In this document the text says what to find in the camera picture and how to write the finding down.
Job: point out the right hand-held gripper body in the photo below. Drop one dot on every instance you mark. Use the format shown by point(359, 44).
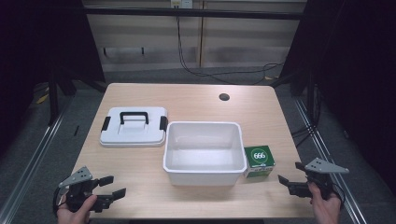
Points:
point(323, 168)

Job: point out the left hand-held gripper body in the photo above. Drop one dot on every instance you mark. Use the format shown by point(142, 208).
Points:
point(76, 183)

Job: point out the small green carton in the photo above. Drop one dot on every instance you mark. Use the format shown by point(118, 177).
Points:
point(260, 158)

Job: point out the white plastic storage box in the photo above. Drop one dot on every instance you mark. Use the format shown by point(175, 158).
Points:
point(204, 161)

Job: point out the person's left hand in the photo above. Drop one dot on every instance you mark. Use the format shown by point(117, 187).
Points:
point(73, 217)

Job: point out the person's right hand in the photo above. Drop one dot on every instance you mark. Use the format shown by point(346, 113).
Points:
point(327, 211)

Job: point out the small black stick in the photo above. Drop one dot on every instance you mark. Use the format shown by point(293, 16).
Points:
point(76, 130)

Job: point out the black metal stand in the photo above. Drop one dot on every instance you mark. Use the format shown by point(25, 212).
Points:
point(53, 99)
point(310, 99)

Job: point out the yellow floor tape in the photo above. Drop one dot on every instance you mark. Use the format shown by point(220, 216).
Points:
point(42, 99)

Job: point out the black curtain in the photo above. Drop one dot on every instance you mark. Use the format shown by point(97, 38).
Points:
point(358, 77)
point(37, 46)

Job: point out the black horizontal bar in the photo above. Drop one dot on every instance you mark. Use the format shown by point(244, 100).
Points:
point(193, 13)

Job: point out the aluminium floor rail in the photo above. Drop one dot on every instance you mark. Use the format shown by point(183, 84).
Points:
point(330, 155)
point(34, 161)

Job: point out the white wall socket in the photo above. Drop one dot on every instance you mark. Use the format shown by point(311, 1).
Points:
point(182, 3)

